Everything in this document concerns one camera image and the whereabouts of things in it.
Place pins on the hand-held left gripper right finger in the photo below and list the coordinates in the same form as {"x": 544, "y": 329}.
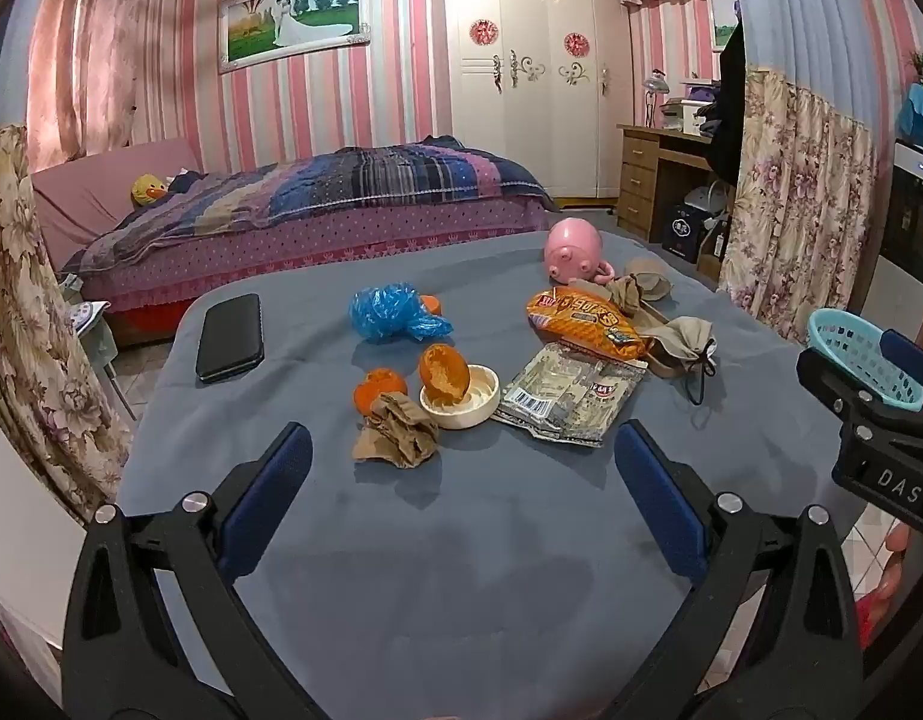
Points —
{"x": 660, "y": 502}

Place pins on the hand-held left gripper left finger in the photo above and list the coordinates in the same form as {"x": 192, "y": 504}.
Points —
{"x": 270, "y": 495}

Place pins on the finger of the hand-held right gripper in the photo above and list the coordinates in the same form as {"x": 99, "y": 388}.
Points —
{"x": 907, "y": 356}
{"x": 832, "y": 382}

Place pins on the teal plastic basket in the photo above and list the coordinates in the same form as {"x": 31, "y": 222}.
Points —
{"x": 843, "y": 337}

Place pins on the clear plastic wrapper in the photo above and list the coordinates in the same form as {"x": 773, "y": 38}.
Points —
{"x": 566, "y": 397}

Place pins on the brown paper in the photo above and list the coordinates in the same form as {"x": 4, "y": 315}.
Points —
{"x": 397, "y": 431}

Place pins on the orange snack packet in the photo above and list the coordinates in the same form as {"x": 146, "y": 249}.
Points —
{"x": 581, "y": 322}

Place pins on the cream plastic lid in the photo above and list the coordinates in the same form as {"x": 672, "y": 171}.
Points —
{"x": 476, "y": 403}

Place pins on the beige paper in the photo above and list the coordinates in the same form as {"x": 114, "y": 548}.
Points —
{"x": 624, "y": 296}

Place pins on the cupped orange peel half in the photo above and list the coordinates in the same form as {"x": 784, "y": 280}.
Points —
{"x": 444, "y": 371}

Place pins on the blue plastic bag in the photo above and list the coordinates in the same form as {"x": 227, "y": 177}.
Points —
{"x": 390, "y": 311}

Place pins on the small orange peel piece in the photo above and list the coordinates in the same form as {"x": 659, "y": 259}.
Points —
{"x": 432, "y": 304}

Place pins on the person's right hand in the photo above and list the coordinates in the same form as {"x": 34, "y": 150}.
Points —
{"x": 897, "y": 570}

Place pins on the black smartphone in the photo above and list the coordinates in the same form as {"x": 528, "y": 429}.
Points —
{"x": 230, "y": 337}

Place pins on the grey-blue tablecloth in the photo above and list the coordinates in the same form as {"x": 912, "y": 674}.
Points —
{"x": 469, "y": 540}

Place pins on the blue and floral curtain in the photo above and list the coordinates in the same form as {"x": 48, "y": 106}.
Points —
{"x": 798, "y": 187}

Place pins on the dark blue bag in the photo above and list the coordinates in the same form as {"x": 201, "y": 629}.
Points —
{"x": 684, "y": 234}

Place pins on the white appliance under desk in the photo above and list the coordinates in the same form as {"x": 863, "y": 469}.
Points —
{"x": 705, "y": 202}

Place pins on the pale plastic stool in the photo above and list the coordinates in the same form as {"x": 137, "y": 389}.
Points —
{"x": 94, "y": 330}

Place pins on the blue cloth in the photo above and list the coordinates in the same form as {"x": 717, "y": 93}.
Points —
{"x": 922, "y": 112}

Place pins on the pink bed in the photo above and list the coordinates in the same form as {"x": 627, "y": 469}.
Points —
{"x": 281, "y": 247}

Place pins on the pink pig mug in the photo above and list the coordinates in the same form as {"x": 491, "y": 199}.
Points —
{"x": 574, "y": 247}

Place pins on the wooden desk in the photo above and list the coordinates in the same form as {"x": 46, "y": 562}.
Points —
{"x": 641, "y": 172}

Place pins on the black hanging coat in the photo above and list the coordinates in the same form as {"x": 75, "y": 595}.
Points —
{"x": 727, "y": 112}

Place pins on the beige floral curtain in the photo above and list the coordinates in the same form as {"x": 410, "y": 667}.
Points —
{"x": 26, "y": 315}

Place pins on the white printer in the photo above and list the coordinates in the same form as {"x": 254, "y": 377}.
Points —
{"x": 682, "y": 118}

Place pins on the plaid patchwork blanket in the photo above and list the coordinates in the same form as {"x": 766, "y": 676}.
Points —
{"x": 341, "y": 187}

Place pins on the yellow duck plush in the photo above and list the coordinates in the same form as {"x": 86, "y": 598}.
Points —
{"x": 148, "y": 191}

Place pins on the desk lamp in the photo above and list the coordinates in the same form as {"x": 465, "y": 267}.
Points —
{"x": 656, "y": 82}

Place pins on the white wardrobe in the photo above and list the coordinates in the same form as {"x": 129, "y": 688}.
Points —
{"x": 536, "y": 112}

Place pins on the pink patterned curtain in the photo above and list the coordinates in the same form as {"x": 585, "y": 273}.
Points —
{"x": 86, "y": 60}

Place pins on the framed wedding picture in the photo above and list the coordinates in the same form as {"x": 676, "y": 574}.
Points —
{"x": 296, "y": 19}

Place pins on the small wall photo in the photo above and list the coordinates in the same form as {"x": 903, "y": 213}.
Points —
{"x": 723, "y": 22}

